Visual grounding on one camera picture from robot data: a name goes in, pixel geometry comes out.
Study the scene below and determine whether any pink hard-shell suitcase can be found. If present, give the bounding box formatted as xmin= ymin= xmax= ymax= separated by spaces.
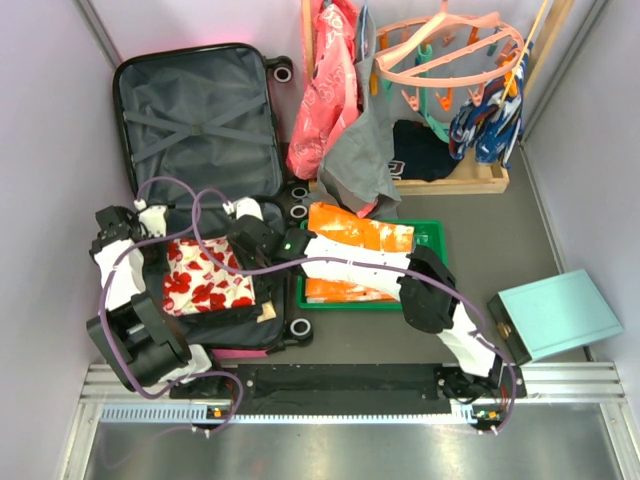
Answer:
xmin=113 ymin=43 xmax=313 ymax=357

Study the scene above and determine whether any white red floral garment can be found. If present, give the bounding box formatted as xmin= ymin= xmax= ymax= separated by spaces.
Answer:
xmin=162 ymin=238 xmax=256 ymax=317

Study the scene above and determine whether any light blue plastic tray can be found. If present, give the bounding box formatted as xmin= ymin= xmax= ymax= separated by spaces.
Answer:
xmin=487 ymin=269 xmax=623 ymax=365

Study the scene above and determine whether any orange item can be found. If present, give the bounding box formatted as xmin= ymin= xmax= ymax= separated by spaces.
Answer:
xmin=305 ymin=202 xmax=414 ymax=304

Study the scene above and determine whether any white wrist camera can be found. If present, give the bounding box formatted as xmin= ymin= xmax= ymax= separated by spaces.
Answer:
xmin=134 ymin=199 xmax=169 ymax=238
xmin=223 ymin=197 xmax=264 ymax=220

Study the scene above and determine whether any green plastic tray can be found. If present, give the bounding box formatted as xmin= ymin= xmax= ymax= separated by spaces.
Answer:
xmin=295 ymin=219 xmax=448 ymax=311

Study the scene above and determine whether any teal round clothes hanger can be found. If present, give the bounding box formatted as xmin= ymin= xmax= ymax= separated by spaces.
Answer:
xmin=377 ymin=32 xmax=501 ymax=146

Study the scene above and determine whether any blue white patterned garment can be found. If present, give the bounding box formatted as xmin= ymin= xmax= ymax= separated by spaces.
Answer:
xmin=448 ymin=49 xmax=530 ymax=169

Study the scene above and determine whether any grey hanging garment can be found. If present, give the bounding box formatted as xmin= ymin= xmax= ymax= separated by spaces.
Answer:
xmin=317 ymin=7 xmax=401 ymax=219

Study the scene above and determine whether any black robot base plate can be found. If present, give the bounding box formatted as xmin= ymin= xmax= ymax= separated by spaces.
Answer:
xmin=169 ymin=362 xmax=529 ymax=416

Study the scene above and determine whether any pink round clothes hanger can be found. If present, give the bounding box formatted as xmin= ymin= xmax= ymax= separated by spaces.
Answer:
xmin=369 ymin=1 xmax=526 ymax=119

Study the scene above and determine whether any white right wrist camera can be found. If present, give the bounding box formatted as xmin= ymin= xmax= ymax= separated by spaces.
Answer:
xmin=223 ymin=197 xmax=264 ymax=220

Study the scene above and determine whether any wooden clothes rack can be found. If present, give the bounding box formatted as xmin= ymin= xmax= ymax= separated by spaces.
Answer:
xmin=299 ymin=0 xmax=576 ymax=197

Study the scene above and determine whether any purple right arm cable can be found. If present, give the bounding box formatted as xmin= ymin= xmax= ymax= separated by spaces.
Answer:
xmin=191 ymin=187 xmax=519 ymax=436

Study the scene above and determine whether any aluminium rail frame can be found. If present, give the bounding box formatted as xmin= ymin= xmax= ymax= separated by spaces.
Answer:
xmin=60 ymin=362 xmax=639 ymax=479

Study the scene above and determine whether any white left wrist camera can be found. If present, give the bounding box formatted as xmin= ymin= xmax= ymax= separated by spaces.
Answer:
xmin=134 ymin=199 xmax=169 ymax=238

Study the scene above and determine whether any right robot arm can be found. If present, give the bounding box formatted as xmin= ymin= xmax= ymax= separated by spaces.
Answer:
xmin=227 ymin=215 xmax=504 ymax=402

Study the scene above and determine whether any dark navy folded garment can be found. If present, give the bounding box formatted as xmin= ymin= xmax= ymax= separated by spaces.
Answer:
xmin=388 ymin=120 xmax=459 ymax=182

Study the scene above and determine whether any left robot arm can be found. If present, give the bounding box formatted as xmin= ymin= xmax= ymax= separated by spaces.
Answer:
xmin=86 ymin=206 xmax=227 ymax=397

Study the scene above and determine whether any coral patterned jacket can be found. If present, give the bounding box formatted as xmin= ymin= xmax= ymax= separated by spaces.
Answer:
xmin=285 ymin=0 xmax=365 ymax=181

